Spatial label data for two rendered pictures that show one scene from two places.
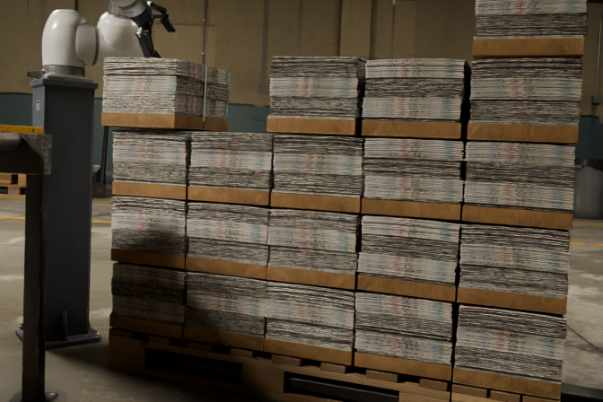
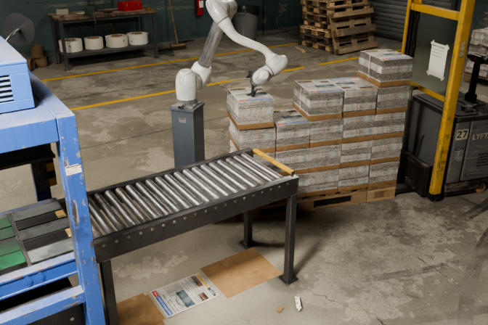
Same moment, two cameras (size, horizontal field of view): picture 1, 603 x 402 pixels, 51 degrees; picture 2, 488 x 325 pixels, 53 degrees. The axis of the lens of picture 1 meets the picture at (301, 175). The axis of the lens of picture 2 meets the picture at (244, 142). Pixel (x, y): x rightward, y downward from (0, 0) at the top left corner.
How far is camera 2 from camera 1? 305 cm
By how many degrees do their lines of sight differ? 40
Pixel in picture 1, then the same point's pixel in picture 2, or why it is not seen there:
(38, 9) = not seen: outside the picture
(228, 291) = not seen: hidden behind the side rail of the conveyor
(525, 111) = (393, 103)
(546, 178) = (397, 122)
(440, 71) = (369, 93)
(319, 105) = (329, 109)
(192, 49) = not seen: outside the picture
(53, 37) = (189, 87)
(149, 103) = (261, 118)
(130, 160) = (250, 141)
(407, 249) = (356, 151)
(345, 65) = (338, 94)
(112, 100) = (242, 118)
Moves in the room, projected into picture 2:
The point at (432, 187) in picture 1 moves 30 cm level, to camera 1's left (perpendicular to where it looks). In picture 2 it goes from (365, 130) to (340, 138)
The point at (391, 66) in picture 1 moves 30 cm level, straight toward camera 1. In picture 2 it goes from (354, 93) to (380, 104)
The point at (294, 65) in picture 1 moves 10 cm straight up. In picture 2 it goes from (319, 96) to (320, 83)
